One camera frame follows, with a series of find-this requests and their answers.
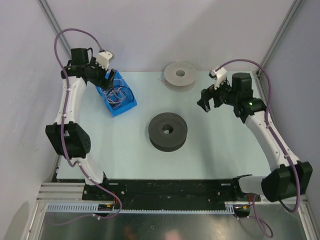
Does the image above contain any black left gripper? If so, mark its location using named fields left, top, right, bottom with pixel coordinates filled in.
left=87, top=57, right=116, bottom=91

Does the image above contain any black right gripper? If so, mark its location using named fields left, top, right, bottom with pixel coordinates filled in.
left=197, top=76, right=239, bottom=113

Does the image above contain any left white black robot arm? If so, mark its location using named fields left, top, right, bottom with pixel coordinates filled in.
left=45, top=48, right=116, bottom=200

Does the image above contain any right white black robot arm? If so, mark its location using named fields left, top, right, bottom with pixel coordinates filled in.
left=197, top=70, right=313, bottom=202

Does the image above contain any blue plastic bin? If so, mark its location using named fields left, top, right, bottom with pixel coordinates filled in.
left=96, top=70, right=138, bottom=117

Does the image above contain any white perforated filament spool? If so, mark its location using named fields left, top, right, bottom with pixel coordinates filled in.
left=163, top=61, right=198, bottom=93

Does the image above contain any black filament spool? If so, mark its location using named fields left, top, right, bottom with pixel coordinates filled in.
left=148, top=112, right=188, bottom=152

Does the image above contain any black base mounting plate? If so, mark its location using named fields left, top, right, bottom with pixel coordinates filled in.
left=82, top=178, right=254, bottom=210

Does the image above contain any bundle of thin wires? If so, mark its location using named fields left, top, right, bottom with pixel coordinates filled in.
left=99, top=77, right=136, bottom=109

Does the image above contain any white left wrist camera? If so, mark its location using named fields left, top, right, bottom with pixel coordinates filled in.
left=96, top=50, right=114, bottom=70

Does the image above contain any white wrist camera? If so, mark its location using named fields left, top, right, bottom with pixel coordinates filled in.
left=96, top=50, right=114, bottom=70
left=208, top=67, right=227, bottom=90

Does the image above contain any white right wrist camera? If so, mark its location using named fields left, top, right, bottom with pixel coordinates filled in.
left=208, top=67, right=227, bottom=90

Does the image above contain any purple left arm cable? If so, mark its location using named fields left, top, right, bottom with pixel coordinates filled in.
left=54, top=28, right=123, bottom=226

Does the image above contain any aluminium frame post left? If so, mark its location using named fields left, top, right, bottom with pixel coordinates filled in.
left=37, top=0, right=71, bottom=58

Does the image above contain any aluminium frame post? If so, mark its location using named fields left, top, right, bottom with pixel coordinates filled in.
left=260, top=0, right=305, bottom=69
left=37, top=0, right=71, bottom=58

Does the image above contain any grey slotted cable duct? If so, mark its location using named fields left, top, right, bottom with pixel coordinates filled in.
left=46, top=202, right=250, bottom=214

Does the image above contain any aluminium frame post right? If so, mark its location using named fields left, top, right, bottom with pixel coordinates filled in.
left=260, top=0, right=305, bottom=69

